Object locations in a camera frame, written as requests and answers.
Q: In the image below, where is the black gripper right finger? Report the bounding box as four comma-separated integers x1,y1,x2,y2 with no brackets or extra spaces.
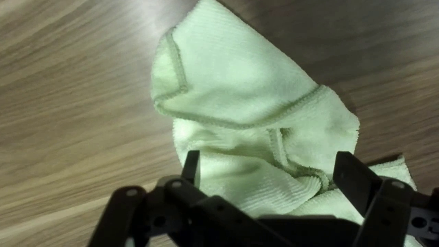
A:
331,150,439,247

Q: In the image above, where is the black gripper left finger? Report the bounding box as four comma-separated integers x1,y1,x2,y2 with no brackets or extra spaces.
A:
86,150,285,247

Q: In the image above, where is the pale cream towel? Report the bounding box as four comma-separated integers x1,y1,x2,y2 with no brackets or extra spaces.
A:
149,0,419,231

